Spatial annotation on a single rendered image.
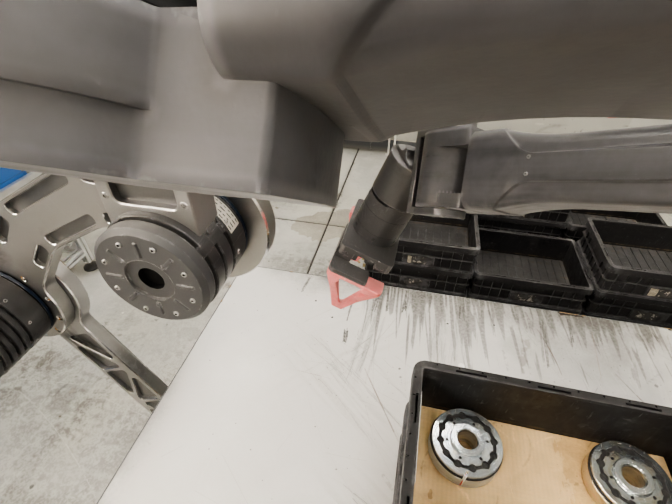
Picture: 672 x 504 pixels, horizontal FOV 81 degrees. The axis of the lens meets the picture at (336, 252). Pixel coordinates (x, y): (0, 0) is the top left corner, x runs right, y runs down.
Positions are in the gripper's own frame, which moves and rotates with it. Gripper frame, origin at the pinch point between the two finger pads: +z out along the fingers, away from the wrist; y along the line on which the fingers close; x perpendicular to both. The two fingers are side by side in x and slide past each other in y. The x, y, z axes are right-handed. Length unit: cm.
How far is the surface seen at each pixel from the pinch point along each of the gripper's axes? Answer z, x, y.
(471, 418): 12.4, -27.1, -3.7
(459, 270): 45, -45, 75
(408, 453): 9.3, -15.9, -14.6
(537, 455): 11.5, -37.7, -5.5
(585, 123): 24, -133, 277
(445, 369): 7.7, -19.8, -1.0
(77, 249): 145, 117, 86
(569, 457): 9.8, -42.0, -4.7
